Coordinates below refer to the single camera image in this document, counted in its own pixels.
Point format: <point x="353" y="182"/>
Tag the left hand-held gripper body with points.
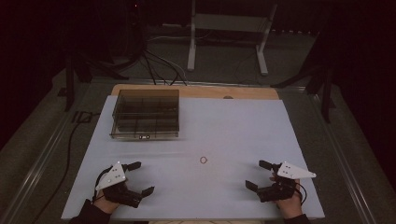
<point x="112" y="178"/>

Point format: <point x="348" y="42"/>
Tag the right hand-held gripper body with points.
<point x="291" y="171"/>

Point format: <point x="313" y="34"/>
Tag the clear brown drawer box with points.
<point x="145" y="113"/>

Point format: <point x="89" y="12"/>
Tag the small brown rubber band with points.
<point x="203" y="160"/>

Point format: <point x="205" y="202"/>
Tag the person's left hand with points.
<point x="106" y="205"/>

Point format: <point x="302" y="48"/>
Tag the person's right hand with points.
<point x="290" y="209"/>

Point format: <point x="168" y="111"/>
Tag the white table mat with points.
<point x="214" y="130"/>

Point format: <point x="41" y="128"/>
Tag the black metal stand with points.
<point x="69" y="84"/>
<point x="326" y="93"/>

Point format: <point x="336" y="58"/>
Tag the white metal stand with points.
<point x="262" y="46"/>

